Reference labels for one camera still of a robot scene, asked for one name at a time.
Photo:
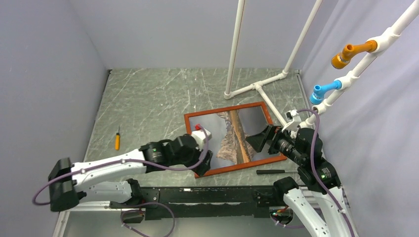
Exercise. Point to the orange pipe fitting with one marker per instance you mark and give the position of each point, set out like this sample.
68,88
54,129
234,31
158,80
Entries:
349,51

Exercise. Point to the yellow handle screwdriver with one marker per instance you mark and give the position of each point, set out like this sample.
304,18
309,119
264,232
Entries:
117,140

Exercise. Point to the black handle hammer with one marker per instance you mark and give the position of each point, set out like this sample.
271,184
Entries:
274,171

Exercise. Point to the white PVC pipe stand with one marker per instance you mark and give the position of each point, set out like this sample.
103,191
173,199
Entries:
384,41

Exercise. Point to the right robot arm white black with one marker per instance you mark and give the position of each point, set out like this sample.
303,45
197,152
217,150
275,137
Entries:
318,175

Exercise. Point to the mountain photo in frame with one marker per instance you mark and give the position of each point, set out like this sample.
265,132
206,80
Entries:
235,137

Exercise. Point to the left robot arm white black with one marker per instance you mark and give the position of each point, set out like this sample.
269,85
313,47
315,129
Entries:
73,183

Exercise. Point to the red wooden picture frame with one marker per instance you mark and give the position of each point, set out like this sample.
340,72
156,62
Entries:
191,122

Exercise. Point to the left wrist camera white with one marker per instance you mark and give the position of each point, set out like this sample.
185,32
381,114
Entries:
201,136

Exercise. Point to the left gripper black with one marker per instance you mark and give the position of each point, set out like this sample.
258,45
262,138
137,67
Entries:
206,167

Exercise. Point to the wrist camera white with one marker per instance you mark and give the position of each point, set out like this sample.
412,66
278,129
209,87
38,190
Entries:
201,136
294,120

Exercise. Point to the blue pipe fitting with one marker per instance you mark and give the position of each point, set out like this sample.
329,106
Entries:
319,91

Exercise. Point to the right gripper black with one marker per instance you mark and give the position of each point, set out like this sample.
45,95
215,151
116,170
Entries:
258,140

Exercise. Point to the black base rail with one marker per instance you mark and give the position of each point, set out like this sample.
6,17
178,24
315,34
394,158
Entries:
216,201

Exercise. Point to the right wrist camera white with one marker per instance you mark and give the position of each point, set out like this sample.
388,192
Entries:
294,120

